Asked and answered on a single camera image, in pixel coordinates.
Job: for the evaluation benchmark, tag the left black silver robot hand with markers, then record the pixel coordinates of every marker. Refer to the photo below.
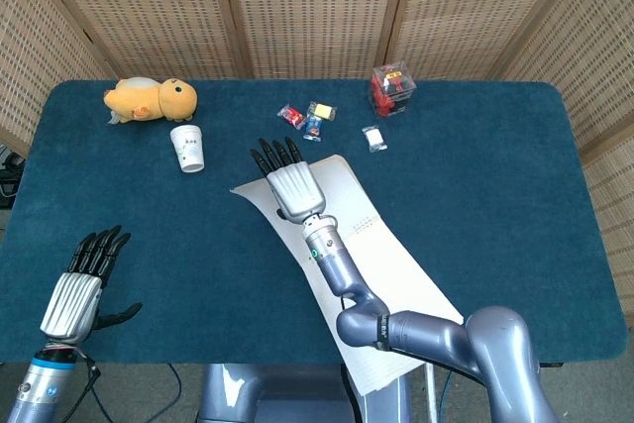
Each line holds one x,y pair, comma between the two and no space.
72,304

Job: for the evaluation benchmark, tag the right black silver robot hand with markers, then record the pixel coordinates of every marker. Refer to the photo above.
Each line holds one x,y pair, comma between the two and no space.
294,187

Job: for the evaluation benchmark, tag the cream paper notepad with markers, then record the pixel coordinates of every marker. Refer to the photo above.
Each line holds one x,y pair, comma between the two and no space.
376,254

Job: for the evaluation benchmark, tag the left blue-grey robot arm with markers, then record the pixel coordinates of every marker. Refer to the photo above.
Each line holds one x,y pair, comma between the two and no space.
39,388

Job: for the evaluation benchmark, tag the blue wrapped candy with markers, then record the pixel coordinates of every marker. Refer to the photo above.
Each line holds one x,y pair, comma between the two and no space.
313,128

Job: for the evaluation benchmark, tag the red wrapped candy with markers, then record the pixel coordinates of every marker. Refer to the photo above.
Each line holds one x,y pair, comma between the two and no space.
292,116

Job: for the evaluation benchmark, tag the yellow wrapped candy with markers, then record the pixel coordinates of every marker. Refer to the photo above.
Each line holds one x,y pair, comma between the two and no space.
322,111

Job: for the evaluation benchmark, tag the white wrapped candy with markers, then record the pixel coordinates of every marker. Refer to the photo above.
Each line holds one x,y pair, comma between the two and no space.
374,138

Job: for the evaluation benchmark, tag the white printed paper cup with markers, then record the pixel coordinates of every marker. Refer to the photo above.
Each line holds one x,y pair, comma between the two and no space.
188,148

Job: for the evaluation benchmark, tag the blue felt table mat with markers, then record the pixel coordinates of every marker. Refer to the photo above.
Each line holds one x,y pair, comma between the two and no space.
173,225

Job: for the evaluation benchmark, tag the clear box with red toys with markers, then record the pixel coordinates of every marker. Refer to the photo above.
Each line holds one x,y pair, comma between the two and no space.
392,91

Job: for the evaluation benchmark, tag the black equipment beside table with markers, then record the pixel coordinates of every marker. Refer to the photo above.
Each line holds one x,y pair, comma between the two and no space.
10,165

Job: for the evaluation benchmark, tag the yellow plush animal toy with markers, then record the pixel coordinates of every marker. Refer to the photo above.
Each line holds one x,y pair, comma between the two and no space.
148,98

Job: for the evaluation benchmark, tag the woven bamboo folding screen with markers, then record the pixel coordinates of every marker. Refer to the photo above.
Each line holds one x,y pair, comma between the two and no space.
317,7

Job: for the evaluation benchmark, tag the blue-grey robot torso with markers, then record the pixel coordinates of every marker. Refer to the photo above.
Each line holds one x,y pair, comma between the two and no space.
277,393

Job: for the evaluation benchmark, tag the white vertical pole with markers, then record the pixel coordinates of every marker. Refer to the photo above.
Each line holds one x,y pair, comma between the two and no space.
431,393

